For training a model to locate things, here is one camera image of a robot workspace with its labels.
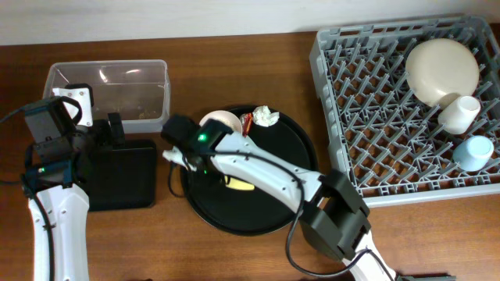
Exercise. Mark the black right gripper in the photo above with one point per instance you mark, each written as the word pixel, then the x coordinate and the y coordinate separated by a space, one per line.
pixel 194 179

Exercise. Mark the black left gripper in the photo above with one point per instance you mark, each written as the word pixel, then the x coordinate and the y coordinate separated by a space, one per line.
pixel 107 138

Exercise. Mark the yellow plastic knife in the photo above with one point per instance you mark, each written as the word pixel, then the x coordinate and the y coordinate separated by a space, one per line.
pixel 236 184

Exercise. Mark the pink bowl with grains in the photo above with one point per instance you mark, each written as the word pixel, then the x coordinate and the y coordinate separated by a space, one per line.
pixel 227 118

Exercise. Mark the red sauce packet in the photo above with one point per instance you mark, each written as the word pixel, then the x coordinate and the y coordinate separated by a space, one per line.
pixel 246 122

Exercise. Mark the white tissue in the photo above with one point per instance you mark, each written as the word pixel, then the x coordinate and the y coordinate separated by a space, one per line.
pixel 262 116

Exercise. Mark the large cream bowl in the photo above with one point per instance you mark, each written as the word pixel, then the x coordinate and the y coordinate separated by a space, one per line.
pixel 441 70

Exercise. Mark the white cup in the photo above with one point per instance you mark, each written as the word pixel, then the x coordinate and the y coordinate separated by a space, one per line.
pixel 459 115

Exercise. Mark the light blue cup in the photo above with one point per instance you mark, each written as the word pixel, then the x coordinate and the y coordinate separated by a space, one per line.
pixel 473 154

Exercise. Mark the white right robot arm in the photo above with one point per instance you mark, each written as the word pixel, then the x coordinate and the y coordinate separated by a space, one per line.
pixel 329 211

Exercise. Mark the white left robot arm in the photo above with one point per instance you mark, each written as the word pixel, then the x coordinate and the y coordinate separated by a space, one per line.
pixel 60 181

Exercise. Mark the grey dishwasher rack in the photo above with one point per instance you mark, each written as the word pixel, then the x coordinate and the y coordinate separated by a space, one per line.
pixel 387 141

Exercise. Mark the black rectangular tray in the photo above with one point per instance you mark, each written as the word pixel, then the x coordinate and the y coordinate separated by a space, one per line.
pixel 123 177

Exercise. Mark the clear plastic bin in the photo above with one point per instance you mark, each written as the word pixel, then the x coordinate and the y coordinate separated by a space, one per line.
pixel 139 90

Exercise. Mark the round black tray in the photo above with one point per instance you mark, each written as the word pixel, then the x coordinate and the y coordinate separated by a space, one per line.
pixel 251 212

